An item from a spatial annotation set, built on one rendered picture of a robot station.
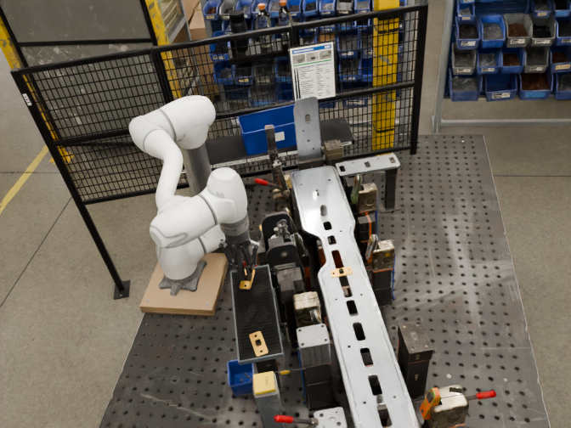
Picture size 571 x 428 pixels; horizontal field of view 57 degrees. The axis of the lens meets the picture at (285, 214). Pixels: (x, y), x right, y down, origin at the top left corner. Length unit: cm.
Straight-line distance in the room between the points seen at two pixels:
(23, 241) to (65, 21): 159
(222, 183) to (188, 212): 12
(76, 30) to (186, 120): 230
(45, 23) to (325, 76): 228
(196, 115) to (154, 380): 105
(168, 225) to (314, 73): 143
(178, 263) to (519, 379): 141
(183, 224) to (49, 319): 229
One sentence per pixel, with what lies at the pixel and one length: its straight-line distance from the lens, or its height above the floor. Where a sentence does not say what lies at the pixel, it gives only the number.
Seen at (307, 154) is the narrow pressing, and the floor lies 104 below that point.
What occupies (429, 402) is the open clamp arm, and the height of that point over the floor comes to 106.
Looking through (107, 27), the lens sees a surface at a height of 115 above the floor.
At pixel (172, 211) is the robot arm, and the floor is 161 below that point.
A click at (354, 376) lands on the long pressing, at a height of 100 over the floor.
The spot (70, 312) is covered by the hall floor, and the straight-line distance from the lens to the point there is 362.
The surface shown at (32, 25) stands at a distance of 434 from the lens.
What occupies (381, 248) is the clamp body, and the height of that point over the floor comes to 105.
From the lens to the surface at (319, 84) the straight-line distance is 269.
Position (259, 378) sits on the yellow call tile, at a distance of 162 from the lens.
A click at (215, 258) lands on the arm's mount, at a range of 252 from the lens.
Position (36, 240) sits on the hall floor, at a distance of 424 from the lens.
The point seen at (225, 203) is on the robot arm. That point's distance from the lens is 148.
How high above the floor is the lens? 254
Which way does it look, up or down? 42 degrees down
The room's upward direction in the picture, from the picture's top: 8 degrees counter-clockwise
